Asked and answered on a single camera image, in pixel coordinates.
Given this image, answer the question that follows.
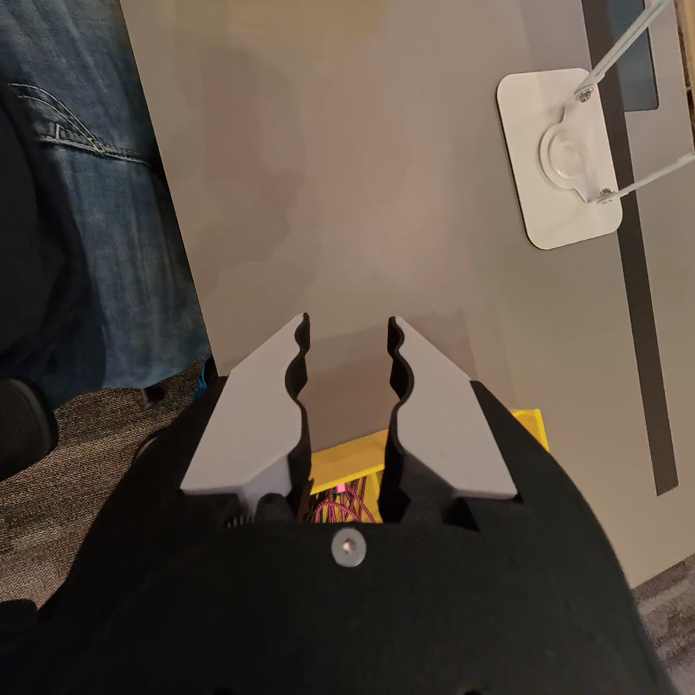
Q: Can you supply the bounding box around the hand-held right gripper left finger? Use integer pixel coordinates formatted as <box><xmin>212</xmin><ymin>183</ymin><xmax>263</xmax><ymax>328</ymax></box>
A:
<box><xmin>179</xmin><ymin>312</ymin><xmax>315</xmax><ymax>517</ymax></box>

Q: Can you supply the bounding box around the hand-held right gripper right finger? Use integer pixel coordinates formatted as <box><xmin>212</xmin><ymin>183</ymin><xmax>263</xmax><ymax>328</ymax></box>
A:
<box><xmin>379</xmin><ymin>316</ymin><xmax>519</xmax><ymax>523</ymax></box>

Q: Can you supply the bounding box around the yellow plastic bin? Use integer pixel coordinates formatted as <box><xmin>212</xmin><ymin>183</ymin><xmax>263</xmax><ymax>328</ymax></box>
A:
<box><xmin>309</xmin><ymin>408</ymin><xmax>550</xmax><ymax>525</ymax></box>

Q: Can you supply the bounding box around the pink braided usb cable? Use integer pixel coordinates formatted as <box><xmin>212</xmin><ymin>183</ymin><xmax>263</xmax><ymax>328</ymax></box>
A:
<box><xmin>314</xmin><ymin>478</ymin><xmax>378</xmax><ymax>525</ymax></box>

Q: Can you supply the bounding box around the black chair caster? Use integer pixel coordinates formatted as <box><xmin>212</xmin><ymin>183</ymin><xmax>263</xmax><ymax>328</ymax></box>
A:
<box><xmin>0</xmin><ymin>377</ymin><xmax>59</xmax><ymax>481</ymax></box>

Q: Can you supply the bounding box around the person's blue jeans leg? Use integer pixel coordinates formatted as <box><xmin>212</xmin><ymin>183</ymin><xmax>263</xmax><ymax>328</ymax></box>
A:
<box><xmin>0</xmin><ymin>0</ymin><xmax>212</xmax><ymax>405</ymax></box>

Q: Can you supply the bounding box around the dark screen panel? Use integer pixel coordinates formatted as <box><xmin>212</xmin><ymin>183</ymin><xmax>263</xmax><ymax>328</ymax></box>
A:
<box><xmin>611</xmin><ymin>0</ymin><xmax>660</xmax><ymax>112</ymax></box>

